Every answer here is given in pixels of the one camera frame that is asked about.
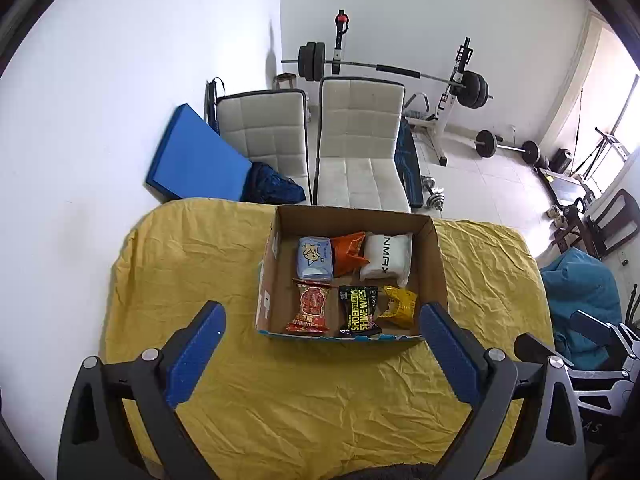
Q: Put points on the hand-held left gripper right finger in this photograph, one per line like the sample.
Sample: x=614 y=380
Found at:
x=450 y=355

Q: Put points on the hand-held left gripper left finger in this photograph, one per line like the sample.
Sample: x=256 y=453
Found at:
x=195 y=355

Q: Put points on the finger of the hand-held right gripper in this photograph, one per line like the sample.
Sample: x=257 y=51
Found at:
x=600 y=327
x=532 y=345

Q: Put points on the yellow snack packet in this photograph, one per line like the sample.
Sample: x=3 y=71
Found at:
x=397 y=306

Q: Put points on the black wipes packet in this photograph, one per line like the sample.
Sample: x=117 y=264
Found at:
x=359 y=310

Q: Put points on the white soft packet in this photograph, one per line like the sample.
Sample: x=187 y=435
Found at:
x=386 y=260

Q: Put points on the red snack packet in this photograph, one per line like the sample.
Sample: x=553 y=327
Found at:
x=309 y=306

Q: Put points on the orange snack packet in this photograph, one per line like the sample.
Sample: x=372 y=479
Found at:
x=347 y=255

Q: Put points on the light blue tissue pack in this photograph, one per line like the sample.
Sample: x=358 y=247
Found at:
x=315 y=258

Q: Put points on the cardboard box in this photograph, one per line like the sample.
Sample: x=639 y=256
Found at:
x=360 y=225

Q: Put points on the blue beanbag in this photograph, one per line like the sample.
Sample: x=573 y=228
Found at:
x=580 y=285

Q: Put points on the dark wooden chair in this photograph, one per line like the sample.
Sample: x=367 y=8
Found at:
x=612 y=225

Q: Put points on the pair of shoes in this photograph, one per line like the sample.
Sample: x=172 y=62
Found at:
x=556 y=213

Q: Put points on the yellow tablecloth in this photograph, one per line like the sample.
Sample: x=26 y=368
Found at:
x=310 y=400

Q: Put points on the dark fleece clothing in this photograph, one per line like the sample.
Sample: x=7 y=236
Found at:
x=390 y=472

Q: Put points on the treadmill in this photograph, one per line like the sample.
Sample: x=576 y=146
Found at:
x=567 y=187

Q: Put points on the chrome dumbbell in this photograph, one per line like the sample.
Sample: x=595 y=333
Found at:
x=437 y=198
x=428 y=184

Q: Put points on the black bin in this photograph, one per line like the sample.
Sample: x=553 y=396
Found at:
x=562 y=160

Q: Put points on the exercise machine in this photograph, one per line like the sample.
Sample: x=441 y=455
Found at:
x=612 y=142

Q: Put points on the dark blue cloth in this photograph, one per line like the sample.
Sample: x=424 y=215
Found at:
x=272 y=185

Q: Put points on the blue folded mat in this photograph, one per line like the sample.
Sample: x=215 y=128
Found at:
x=195 y=155

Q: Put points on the short barbell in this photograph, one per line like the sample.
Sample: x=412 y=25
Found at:
x=485 y=143

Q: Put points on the white padded chair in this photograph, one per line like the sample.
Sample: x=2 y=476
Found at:
x=265 y=130
x=360 y=150

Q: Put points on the white barbell rack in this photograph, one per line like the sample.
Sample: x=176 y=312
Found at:
x=440 y=125

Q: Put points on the small stool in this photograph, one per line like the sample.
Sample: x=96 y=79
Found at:
x=286 y=82

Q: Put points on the barbell with black plates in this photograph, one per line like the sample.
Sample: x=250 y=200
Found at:
x=395 y=69

